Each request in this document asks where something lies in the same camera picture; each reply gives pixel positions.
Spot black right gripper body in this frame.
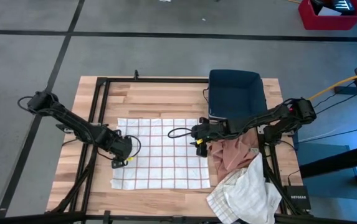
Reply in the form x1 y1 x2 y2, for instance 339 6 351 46
191 116 229 159

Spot black network switch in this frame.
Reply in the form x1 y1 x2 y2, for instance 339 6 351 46
282 185 312 212

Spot white towel fine beige checks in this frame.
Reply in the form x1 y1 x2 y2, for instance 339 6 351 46
206 152 283 224

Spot white towel wide red checks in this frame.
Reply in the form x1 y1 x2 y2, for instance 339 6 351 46
110 117 212 190

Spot black floor cable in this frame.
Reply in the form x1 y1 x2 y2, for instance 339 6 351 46
298 124 357 144

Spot red plastic crate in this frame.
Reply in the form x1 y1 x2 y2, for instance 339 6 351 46
297 0 357 31

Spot navy blue fabric bin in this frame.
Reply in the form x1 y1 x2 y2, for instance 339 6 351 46
207 68 268 123

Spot black metal station frame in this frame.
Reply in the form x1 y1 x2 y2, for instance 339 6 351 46
0 70 316 224

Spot pink towel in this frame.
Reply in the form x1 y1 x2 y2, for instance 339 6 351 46
207 127 260 184

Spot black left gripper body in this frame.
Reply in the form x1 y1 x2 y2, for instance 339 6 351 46
102 129 135 169

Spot black metal beam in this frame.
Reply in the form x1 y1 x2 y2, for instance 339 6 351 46
298 141 357 180

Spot black electronic device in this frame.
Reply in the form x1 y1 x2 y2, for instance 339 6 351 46
309 0 357 16

